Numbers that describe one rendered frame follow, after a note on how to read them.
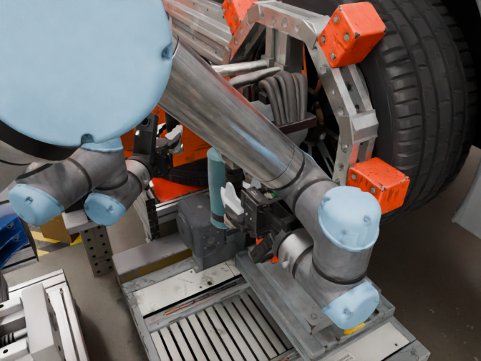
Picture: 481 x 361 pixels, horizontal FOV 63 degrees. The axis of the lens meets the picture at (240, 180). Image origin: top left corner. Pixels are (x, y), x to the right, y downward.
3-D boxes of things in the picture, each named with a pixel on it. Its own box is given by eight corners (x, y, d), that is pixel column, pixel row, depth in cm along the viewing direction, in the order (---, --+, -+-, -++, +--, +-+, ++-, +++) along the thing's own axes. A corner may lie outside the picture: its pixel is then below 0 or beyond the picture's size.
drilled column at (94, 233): (117, 268, 171) (96, 192, 147) (94, 277, 167) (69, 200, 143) (111, 254, 178) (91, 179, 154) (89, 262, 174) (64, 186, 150)
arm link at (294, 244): (326, 268, 65) (286, 288, 61) (308, 251, 68) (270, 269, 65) (333, 235, 60) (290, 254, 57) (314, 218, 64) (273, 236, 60)
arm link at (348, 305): (390, 279, 52) (376, 319, 57) (334, 230, 60) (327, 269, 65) (346, 304, 49) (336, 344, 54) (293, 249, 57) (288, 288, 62)
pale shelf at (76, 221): (119, 219, 135) (118, 212, 133) (68, 236, 128) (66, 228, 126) (92, 160, 165) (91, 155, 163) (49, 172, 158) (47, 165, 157)
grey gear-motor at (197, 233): (286, 252, 168) (292, 186, 148) (197, 291, 152) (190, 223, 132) (263, 227, 181) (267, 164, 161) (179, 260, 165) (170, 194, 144)
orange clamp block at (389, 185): (370, 183, 84) (403, 206, 78) (342, 194, 81) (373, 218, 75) (376, 155, 80) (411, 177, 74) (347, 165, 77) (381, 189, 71)
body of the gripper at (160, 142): (149, 161, 102) (125, 188, 93) (144, 132, 97) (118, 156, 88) (175, 165, 100) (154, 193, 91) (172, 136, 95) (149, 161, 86)
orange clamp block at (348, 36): (361, 63, 77) (389, 30, 69) (330, 69, 74) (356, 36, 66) (344, 34, 78) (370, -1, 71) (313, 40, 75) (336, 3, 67)
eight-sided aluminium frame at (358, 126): (348, 262, 97) (401, 37, 66) (328, 272, 95) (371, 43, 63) (241, 160, 136) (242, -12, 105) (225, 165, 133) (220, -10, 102)
